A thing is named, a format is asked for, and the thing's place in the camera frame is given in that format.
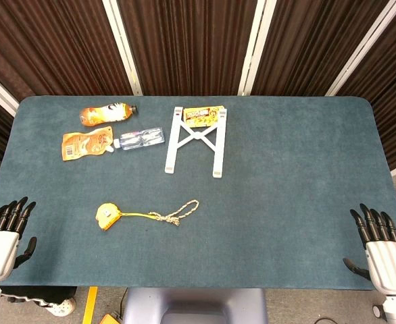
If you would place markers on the teal felt table cover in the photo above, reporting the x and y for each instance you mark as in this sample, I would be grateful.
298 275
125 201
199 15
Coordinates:
286 202

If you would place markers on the white perforated clog shoe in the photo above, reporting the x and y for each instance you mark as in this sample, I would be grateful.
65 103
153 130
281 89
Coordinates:
63 306

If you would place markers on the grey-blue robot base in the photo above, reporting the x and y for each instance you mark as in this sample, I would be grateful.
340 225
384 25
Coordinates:
194 303

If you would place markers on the clear plastic water bottle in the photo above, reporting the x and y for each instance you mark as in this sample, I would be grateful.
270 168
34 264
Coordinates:
140 137

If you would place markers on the orange spout pouch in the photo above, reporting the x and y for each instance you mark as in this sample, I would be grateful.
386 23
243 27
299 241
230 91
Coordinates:
86 143

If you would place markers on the black trouser leg white stripes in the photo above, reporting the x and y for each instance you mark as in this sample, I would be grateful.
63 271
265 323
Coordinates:
39 293

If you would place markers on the orange drink bottle black cap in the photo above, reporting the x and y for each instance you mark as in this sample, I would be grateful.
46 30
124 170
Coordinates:
100 114

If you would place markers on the white folding stand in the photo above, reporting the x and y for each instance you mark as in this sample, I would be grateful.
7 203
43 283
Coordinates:
219 152

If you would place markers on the yellow snack box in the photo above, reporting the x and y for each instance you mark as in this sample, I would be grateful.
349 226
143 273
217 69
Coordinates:
201 114

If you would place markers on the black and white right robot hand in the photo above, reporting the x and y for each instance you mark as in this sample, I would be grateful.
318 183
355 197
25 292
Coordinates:
387 260

